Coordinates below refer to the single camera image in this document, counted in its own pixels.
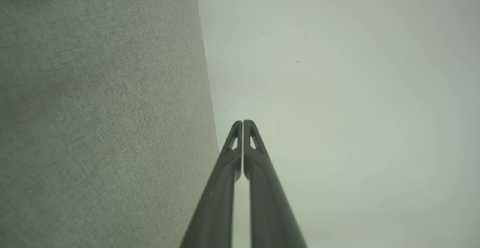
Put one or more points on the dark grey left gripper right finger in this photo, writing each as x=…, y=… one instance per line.
x=268, y=210

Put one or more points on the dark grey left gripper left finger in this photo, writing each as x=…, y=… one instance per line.
x=215, y=203

